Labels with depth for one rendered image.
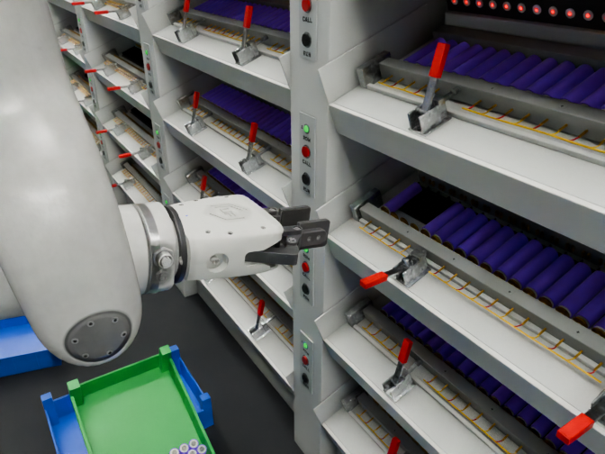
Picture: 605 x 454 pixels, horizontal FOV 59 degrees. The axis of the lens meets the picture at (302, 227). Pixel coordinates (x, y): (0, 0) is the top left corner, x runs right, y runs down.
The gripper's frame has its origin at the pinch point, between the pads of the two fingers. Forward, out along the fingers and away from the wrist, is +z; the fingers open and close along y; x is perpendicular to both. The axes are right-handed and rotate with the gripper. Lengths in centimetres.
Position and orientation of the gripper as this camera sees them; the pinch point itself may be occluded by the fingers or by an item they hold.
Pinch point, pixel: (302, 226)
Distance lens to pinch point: 59.5
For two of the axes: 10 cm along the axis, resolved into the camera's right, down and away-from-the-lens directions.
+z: 8.3, -1.1, 5.4
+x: -1.3, 9.1, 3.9
